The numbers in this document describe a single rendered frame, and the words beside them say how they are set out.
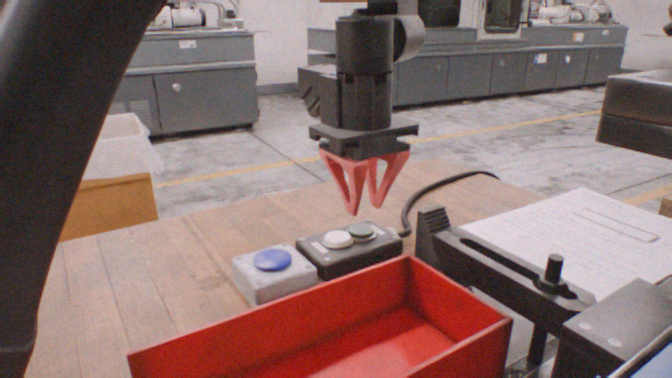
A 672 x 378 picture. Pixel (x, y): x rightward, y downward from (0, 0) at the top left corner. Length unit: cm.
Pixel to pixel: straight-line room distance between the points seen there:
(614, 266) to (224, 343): 44
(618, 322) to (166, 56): 440
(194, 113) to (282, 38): 272
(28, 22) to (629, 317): 36
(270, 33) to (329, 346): 663
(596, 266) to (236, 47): 434
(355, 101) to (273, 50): 653
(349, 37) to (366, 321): 26
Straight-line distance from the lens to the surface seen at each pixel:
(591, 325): 34
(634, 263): 63
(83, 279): 57
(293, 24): 708
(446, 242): 43
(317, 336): 41
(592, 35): 839
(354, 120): 45
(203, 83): 464
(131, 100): 456
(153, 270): 56
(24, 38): 20
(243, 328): 37
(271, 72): 698
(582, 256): 61
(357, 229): 52
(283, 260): 47
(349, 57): 45
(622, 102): 28
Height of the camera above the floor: 117
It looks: 22 degrees down
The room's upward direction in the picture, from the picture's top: straight up
